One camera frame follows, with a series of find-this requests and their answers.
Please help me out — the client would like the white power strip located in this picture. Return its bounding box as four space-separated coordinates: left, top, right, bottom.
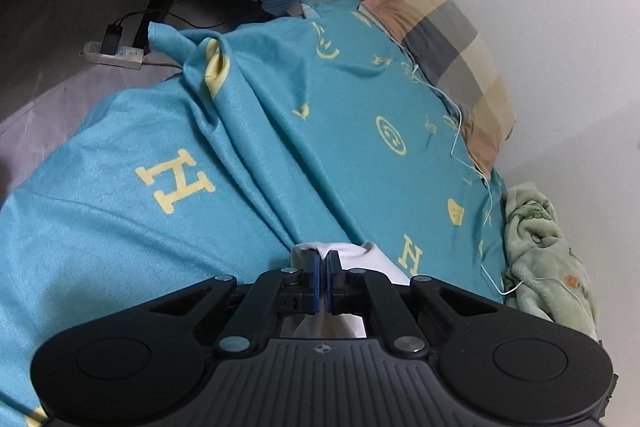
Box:
82 40 147 70

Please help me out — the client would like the plaid pillow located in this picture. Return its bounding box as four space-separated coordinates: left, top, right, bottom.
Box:
359 0 517 180

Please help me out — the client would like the white charging cable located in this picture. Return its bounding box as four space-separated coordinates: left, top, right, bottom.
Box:
409 61 527 298

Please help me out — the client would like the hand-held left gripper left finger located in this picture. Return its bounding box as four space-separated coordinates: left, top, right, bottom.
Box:
150 250 321 354

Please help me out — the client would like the black power adapter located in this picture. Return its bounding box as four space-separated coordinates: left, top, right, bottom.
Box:
100 24 126 56

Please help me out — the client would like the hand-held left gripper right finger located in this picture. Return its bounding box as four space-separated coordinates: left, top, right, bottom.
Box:
325 250 501 356

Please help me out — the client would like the teal printed bed sheet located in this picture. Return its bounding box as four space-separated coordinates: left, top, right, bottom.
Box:
0 0 512 427

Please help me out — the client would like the light green fleece blanket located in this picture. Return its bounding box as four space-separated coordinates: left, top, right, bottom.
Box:
501 182 601 344

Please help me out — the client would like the white shirt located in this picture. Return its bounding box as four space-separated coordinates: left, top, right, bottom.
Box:
280 241 411 341

